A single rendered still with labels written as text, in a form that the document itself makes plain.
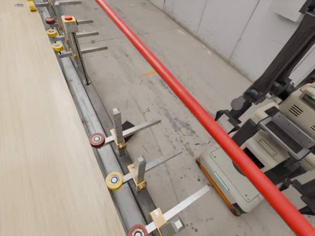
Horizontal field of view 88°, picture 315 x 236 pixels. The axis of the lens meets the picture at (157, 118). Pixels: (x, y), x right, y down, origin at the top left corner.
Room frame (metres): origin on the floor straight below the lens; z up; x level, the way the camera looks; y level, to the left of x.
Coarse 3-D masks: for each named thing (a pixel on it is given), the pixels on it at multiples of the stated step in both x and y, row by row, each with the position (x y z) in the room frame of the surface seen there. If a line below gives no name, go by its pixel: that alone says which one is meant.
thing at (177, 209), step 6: (204, 186) 0.29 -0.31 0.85; (198, 192) 0.25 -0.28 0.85; (204, 192) 0.26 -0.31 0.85; (192, 198) 0.22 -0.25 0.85; (198, 198) 0.22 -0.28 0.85; (180, 204) 0.18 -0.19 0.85; (186, 204) 0.19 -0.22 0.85; (174, 210) 0.15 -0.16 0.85; (180, 210) 0.16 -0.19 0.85; (168, 216) 0.12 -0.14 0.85; (150, 228) 0.06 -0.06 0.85
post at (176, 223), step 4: (172, 220) 0.07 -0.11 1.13; (176, 220) 0.07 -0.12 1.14; (180, 220) 0.08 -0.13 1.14; (168, 224) 0.06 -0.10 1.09; (172, 224) 0.06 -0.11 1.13; (176, 224) 0.06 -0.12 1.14; (180, 224) 0.07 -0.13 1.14; (160, 228) 0.07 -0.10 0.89; (164, 228) 0.06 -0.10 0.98; (168, 228) 0.06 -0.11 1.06; (172, 228) 0.05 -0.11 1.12; (176, 228) 0.05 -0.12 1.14; (180, 228) 0.06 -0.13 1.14; (164, 232) 0.05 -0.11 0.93; (168, 232) 0.05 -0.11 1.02; (172, 232) 0.05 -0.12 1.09; (176, 232) 0.04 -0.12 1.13
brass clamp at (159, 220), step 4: (152, 212) 0.12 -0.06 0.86; (160, 212) 0.13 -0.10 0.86; (152, 216) 0.11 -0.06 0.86; (156, 216) 0.11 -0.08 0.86; (160, 216) 0.11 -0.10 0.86; (152, 220) 0.10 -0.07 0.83; (156, 220) 0.10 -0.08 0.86; (160, 220) 0.10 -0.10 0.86; (164, 220) 0.10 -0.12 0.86; (156, 224) 0.08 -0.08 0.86; (160, 224) 0.08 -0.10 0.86; (164, 224) 0.09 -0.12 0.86; (156, 228) 0.07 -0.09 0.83; (160, 232) 0.05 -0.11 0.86
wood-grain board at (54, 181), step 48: (0, 0) 1.80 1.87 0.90; (0, 48) 1.02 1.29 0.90; (48, 48) 1.13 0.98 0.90; (0, 96) 0.57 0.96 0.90; (48, 96) 0.64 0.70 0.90; (0, 144) 0.29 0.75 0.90; (48, 144) 0.33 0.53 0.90; (0, 192) 0.08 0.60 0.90; (48, 192) 0.12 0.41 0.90; (96, 192) 0.15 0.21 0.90
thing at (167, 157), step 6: (174, 150) 0.46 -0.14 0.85; (180, 150) 0.47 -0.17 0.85; (162, 156) 0.41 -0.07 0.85; (168, 156) 0.42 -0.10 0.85; (174, 156) 0.43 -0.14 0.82; (150, 162) 0.36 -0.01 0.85; (156, 162) 0.37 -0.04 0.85; (162, 162) 0.38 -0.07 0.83; (150, 168) 0.33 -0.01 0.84; (126, 180) 0.24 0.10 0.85
